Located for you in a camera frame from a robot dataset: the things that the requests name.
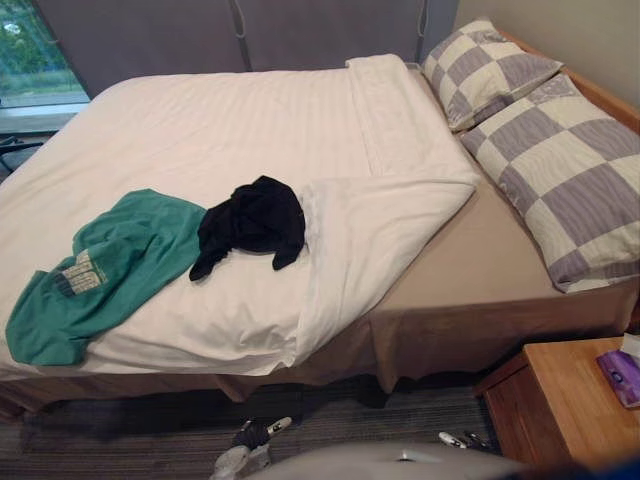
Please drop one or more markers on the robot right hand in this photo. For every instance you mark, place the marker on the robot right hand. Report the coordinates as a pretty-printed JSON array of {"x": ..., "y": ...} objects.
[{"x": 462, "y": 440}]

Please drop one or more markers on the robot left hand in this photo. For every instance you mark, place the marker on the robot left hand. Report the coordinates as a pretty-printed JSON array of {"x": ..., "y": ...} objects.
[{"x": 256, "y": 436}]

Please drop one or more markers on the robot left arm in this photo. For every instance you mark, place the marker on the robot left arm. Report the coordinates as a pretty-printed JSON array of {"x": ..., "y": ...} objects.
[{"x": 240, "y": 462}]

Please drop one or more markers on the beige fitted bed sheet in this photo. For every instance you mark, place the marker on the beige fitted bed sheet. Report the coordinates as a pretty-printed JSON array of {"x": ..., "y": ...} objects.
[{"x": 475, "y": 260}]

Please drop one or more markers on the black crumpled cloth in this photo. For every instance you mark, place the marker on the black crumpled cloth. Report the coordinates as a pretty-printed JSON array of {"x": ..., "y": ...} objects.
[{"x": 260, "y": 215}]

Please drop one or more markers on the silver robot body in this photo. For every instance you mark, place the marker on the silver robot body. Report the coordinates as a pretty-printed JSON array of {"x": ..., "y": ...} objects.
[{"x": 390, "y": 462}]

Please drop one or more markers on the wooden nightstand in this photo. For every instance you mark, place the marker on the wooden nightstand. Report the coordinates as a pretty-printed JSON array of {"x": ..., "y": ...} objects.
[{"x": 560, "y": 400}]

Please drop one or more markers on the purple tissue pack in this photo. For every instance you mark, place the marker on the purple tissue pack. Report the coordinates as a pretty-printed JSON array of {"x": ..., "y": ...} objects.
[{"x": 622, "y": 377}]

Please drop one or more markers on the white tissue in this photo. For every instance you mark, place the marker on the white tissue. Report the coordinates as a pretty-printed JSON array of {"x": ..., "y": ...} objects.
[{"x": 633, "y": 345}]

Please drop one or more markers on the green t-shirt with print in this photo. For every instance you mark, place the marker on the green t-shirt with print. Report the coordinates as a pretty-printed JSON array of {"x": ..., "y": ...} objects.
[{"x": 135, "y": 250}]

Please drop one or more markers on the large purple cream checked pillow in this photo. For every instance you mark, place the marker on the large purple cream checked pillow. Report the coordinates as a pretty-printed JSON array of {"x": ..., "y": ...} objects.
[{"x": 570, "y": 180}]

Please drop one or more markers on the white duvet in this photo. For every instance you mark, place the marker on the white duvet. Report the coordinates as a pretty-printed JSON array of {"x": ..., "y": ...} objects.
[{"x": 210, "y": 130}]

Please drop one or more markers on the small purple cream checked pillow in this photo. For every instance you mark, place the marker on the small purple cream checked pillow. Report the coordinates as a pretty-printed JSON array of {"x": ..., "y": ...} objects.
[{"x": 487, "y": 70}]

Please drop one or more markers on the grey curtain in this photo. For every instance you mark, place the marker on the grey curtain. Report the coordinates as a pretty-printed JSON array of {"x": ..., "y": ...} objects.
[{"x": 160, "y": 35}]

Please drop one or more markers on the window pane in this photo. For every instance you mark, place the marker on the window pane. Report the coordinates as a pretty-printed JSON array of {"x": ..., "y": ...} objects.
[{"x": 30, "y": 55}]

